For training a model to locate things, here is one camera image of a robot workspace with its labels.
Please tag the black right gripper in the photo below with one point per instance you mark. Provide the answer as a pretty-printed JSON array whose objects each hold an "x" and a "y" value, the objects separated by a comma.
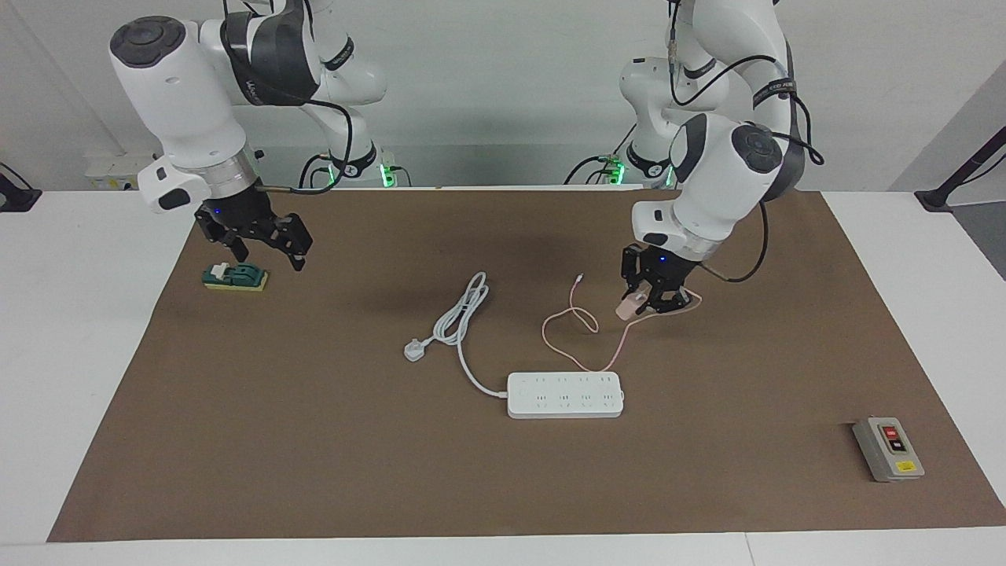
[{"x": 236, "y": 212}]

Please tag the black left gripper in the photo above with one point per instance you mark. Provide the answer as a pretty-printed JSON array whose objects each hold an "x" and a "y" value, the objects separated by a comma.
[{"x": 656, "y": 271}]

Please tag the pink charger adapter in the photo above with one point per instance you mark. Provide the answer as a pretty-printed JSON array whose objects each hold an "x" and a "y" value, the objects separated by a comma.
[{"x": 626, "y": 309}]

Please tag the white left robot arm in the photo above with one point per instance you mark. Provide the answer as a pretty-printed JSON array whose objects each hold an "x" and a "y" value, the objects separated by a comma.
[{"x": 723, "y": 181}]

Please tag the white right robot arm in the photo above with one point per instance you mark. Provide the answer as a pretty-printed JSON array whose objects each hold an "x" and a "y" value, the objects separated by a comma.
[{"x": 181, "y": 94}]

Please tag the white power strip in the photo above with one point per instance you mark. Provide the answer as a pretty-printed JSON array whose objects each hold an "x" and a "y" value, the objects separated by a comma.
[{"x": 566, "y": 397}]

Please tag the white three-pin plug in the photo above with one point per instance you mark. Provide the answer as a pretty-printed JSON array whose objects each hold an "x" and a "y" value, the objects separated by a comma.
[{"x": 414, "y": 350}]

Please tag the brown table mat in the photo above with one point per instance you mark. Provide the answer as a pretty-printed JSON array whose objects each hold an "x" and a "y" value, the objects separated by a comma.
[{"x": 393, "y": 472}]

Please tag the grey push button box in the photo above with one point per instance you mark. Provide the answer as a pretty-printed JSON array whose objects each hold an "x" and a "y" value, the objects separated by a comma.
[{"x": 892, "y": 452}]

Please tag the green knife switch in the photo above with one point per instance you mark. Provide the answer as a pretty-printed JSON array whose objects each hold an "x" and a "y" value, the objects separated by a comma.
[{"x": 240, "y": 277}]

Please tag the white wall socket box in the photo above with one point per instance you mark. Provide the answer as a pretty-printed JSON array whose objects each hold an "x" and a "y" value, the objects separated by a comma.
[{"x": 106, "y": 177}]

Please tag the black clamp mount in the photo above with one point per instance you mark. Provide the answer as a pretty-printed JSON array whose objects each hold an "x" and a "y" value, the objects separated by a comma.
[{"x": 16, "y": 200}]

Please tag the black camera stand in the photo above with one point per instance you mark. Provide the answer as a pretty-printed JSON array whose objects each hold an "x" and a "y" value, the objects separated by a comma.
[{"x": 935, "y": 198}]

